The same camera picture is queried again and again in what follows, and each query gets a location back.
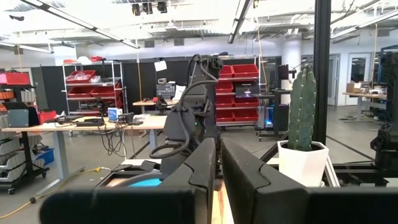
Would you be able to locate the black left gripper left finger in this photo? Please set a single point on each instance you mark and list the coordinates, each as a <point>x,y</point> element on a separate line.
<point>186,199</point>

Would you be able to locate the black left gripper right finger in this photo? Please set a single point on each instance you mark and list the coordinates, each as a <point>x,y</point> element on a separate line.
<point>264,199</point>

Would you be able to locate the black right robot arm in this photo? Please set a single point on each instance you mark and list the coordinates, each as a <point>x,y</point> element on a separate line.
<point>180,124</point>

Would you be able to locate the blue collapsible bowl grey rim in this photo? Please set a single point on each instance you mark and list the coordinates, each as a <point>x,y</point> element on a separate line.
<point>146,183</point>

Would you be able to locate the silver aluminium extrusion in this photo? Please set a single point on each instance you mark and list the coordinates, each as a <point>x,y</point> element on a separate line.
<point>332,174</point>

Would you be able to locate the black computer tower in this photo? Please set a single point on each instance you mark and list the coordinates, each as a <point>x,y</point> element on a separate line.
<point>283,117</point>

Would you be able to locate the green cactus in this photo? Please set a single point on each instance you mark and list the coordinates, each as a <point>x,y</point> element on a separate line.
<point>301,109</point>

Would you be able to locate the small black background robot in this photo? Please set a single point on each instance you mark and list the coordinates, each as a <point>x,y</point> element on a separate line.
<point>161,104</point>

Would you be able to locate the small wooden table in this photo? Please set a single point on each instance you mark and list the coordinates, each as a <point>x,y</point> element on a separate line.
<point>146,102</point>

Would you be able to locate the grey parts organizer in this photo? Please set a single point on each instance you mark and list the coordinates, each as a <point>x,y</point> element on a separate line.
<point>165,90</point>

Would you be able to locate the blue and white box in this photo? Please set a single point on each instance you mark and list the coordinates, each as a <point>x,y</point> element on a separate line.
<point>114,114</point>

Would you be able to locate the black monitor on stand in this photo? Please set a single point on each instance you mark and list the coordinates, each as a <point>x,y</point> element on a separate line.
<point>283,71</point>

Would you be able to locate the tall rack with red bins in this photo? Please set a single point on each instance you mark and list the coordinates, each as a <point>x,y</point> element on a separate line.
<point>245,71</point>

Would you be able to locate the white paper sign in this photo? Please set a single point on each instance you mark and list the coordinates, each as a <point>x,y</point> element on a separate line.
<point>160,66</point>

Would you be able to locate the cardboard box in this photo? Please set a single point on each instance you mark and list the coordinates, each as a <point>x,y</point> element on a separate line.
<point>353,87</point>

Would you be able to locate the long wooden work table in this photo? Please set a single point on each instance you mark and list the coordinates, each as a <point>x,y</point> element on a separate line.
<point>363,95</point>

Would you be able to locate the wooden desk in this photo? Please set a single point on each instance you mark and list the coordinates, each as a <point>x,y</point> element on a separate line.
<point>62,126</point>

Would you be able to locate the blue plastic bin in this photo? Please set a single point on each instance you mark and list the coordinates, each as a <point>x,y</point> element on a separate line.
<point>46,155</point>

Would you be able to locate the black cart with grey bins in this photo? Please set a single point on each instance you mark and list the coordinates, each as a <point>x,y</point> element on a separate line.
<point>27,149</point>

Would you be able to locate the long ceiling light strip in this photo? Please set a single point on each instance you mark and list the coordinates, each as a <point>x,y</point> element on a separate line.
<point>363,25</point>
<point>93,28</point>
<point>238,21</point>

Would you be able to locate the red plastic bin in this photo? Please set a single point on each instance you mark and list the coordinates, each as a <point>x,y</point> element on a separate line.
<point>15,78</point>

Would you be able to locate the black aluminium rig frame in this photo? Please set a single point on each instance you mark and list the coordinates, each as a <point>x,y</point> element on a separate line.
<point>321,77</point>

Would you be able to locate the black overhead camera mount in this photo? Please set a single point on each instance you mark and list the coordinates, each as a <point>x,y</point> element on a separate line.
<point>149,7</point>

